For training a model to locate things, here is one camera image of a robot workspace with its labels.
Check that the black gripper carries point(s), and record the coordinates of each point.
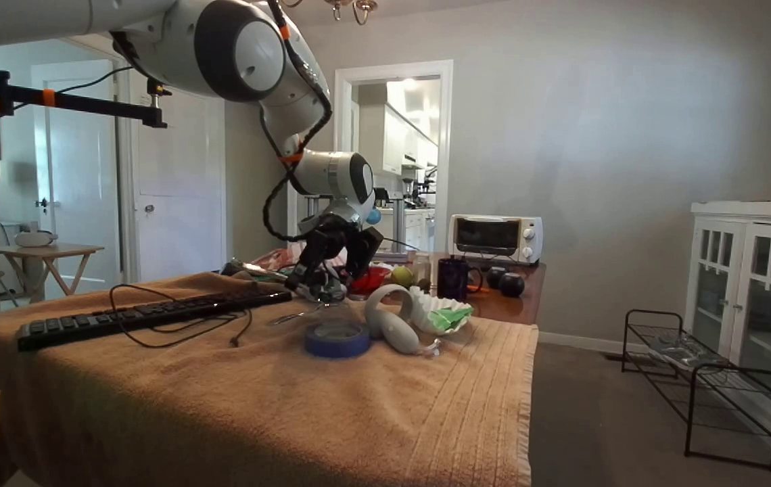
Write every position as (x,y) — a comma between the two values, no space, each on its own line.
(333,237)

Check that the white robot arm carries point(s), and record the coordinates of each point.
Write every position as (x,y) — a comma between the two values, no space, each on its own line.
(242,52)

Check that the red bowl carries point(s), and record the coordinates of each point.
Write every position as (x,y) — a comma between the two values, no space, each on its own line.
(372,280)

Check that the green tennis ball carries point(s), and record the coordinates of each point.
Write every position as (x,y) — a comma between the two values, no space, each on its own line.
(403,275)

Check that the blue tape roll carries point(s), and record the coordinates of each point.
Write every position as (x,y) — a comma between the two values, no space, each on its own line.
(335,343)

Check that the black mug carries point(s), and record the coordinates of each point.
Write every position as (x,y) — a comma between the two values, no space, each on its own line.
(452,276)

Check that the white toaster oven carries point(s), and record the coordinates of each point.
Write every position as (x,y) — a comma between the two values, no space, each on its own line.
(484,237)

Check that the beige towel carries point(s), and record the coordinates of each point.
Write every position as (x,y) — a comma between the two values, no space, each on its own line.
(246,406)

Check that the black round jar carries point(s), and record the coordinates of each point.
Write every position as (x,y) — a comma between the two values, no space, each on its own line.
(511,285)

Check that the black keyboard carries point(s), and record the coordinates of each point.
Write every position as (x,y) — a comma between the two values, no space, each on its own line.
(134,318)

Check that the wooden folding table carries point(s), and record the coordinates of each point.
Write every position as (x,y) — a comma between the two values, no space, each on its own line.
(35,267)

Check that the white glass door cabinet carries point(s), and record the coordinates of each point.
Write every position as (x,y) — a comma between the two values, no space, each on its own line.
(728,291)

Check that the black wire rack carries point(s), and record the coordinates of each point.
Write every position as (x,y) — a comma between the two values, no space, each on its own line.
(725,406)

